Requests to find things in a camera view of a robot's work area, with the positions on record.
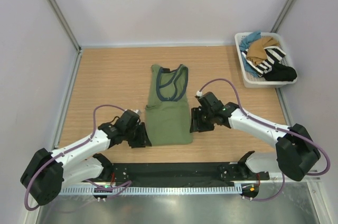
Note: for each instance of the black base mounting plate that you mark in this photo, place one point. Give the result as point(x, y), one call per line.
point(181, 175)

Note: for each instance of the white slotted cable duct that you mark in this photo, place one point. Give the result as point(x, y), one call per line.
point(86, 189)

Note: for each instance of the left aluminium corner post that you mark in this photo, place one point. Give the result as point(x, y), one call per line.
point(62, 20)

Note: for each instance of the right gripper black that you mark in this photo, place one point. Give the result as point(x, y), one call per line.
point(197, 125)

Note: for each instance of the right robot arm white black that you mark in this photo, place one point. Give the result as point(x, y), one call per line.
point(294, 155)

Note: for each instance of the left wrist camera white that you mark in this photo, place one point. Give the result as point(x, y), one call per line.
point(137, 111)

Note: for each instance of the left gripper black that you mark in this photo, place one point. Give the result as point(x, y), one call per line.
point(143, 140)

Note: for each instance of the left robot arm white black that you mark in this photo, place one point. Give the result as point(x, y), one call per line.
point(48, 172)

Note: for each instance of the tan tank top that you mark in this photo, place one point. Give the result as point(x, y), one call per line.
point(256, 53)

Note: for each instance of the aluminium corner post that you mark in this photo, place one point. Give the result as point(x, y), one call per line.
point(287, 2)
point(62, 20)

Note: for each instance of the right aluminium corner post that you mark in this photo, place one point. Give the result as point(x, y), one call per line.
point(287, 2)

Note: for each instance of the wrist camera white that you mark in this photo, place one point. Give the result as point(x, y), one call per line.
point(137, 111)
point(199, 94)

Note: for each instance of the green tank top blue trim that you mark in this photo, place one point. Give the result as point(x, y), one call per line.
point(167, 113)

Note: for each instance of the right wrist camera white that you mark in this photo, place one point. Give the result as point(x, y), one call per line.
point(199, 94)

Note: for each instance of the black white striped tank top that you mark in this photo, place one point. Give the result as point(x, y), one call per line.
point(274, 55)

